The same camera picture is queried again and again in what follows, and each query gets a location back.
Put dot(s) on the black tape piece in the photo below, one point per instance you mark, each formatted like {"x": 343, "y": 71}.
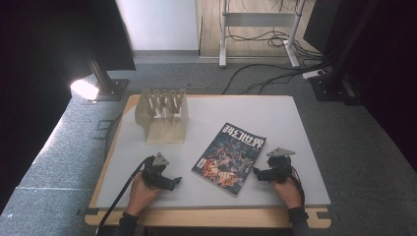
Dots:
{"x": 88, "y": 212}

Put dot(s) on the white metal desk frame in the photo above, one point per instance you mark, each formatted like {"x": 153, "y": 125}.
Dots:
{"x": 259, "y": 19}

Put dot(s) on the white power strip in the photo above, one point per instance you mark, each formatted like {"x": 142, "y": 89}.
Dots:
{"x": 313, "y": 74}

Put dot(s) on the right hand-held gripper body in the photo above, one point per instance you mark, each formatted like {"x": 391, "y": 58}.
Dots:
{"x": 279, "y": 168}

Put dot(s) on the white table mat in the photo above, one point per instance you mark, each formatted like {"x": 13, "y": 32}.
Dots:
{"x": 255, "y": 111}

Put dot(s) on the bright lamp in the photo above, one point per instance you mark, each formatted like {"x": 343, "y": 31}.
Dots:
{"x": 84, "y": 89}

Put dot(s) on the person's right hand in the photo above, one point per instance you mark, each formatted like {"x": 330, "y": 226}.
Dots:
{"x": 290, "y": 193}

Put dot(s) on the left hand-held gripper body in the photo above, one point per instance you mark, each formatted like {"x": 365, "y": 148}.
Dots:
{"x": 154, "y": 172}

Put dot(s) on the person's left hand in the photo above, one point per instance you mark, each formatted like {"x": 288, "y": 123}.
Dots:
{"x": 141, "y": 195}

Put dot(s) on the dark illustrated magazine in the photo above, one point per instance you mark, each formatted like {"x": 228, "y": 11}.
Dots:
{"x": 229, "y": 159}

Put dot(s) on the wooden file rack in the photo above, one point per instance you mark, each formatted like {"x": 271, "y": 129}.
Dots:
{"x": 165, "y": 129}

